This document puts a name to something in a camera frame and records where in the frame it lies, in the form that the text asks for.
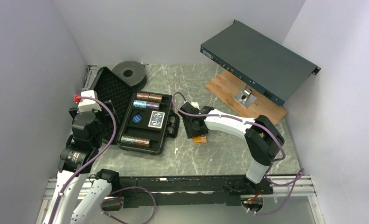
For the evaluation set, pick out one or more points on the blue playing card deck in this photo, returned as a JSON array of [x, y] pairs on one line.
[[156, 119]]

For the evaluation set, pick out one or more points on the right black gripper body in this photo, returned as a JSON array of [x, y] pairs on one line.
[[191, 131]]

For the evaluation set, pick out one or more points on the blue white poker chip stack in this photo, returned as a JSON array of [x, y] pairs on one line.
[[140, 104]]

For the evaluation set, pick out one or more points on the copper poker chip stack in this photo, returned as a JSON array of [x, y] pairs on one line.
[[142, 96]]

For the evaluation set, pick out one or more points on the red-brown poker chip stack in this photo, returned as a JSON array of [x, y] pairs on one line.
[[155, 98]]

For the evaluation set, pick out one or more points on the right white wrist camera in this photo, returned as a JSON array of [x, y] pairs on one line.
[[195, 105]]

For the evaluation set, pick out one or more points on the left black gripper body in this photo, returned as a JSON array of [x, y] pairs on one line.
[[104, 120]]

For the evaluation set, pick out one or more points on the metal bracket stand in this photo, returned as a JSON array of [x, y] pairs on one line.
[[245, 98]]

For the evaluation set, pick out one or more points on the blue dealer button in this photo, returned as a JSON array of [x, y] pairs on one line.
[[137, 118]]

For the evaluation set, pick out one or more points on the black poker set case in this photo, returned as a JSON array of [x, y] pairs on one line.
[[111, 89]]

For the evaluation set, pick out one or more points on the purple poker chip stack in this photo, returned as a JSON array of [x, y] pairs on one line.
[[153, 105]]

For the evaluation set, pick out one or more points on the black filament spool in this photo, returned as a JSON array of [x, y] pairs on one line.
[[133, 73]]

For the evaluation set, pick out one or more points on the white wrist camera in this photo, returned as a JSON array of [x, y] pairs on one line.
[[86, 101], [195, 105]]

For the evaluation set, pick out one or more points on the dark brown poker chip stack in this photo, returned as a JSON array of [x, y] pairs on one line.
[[142, 142]]

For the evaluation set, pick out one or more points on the wooden board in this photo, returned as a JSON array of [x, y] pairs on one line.
[[226, 86]]

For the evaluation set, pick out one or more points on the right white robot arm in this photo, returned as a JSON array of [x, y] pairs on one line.
[[264, 141]]

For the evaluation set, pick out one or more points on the grey-green poker chip stack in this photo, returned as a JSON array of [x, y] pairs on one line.
[[128, 140]]

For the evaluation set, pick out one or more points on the red yellow card box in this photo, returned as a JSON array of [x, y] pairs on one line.
[[200, 139]]

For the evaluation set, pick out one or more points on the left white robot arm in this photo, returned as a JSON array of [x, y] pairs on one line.
[[82, 148]]

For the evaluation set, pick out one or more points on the dark teal network switch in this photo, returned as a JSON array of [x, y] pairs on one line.
[[258, 61]]

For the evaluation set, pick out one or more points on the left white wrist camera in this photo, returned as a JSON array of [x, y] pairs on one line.
[[86, 101]]

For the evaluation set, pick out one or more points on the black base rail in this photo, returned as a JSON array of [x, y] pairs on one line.
[[231, 190]]

